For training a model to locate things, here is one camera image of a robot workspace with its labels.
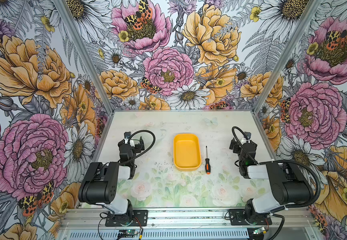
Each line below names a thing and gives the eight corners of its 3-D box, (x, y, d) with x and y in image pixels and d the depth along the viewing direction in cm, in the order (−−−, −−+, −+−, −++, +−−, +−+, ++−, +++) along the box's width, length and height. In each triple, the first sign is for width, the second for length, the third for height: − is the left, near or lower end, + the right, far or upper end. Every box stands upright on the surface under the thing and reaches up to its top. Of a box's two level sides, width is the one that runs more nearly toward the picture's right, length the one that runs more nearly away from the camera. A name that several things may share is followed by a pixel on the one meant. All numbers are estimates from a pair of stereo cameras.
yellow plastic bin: (172, 172, 92) (172, 167, 87) (173, 138, 108) (173, 133, 103) (202, 172, 92) (204, 168, 87) (198, 138, 108) (199, 133, 103)
